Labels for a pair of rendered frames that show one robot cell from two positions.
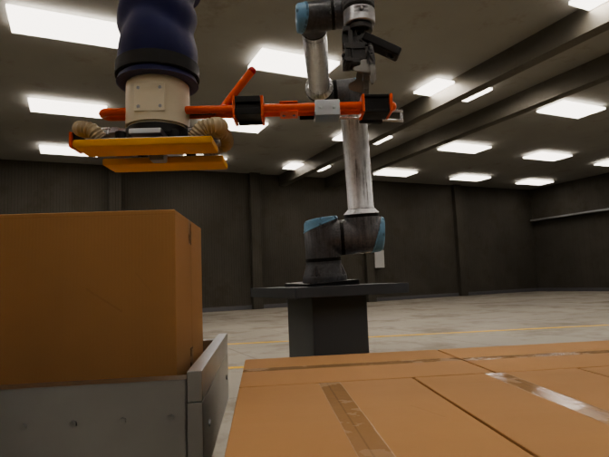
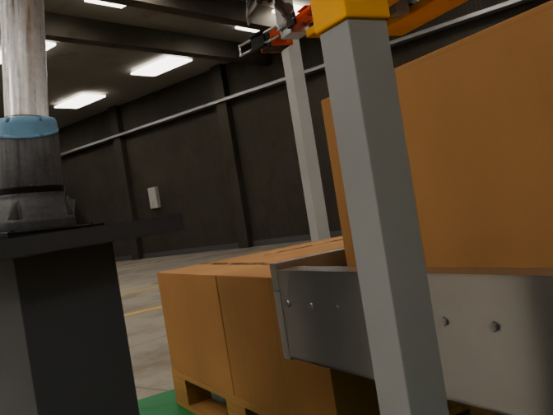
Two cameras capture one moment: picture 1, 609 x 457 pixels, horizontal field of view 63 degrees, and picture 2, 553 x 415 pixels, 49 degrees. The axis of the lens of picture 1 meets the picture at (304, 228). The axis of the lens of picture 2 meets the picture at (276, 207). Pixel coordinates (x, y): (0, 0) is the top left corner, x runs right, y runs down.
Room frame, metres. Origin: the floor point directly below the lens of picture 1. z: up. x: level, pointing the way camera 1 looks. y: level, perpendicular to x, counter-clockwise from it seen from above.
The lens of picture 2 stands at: (2.20, 1.49, 0.73)
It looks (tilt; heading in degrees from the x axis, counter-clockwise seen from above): 0 degrees down; 245
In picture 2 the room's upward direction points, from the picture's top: 9 degrees counter-clockwise
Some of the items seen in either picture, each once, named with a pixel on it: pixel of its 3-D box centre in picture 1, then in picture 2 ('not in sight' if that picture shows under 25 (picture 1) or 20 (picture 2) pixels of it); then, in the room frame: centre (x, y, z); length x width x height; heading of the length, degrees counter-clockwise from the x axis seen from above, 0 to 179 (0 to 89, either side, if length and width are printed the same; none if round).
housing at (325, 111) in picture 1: (326, 111); (294, 28); (1.33, -0.07, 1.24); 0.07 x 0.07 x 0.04; 1
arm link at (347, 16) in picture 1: (359, 19); not in sight; (1.34, -0.18, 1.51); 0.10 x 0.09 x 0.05; 1
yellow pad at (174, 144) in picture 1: (148, 140); (428, 2); (1.23, 0.39, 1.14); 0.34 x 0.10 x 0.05; 91
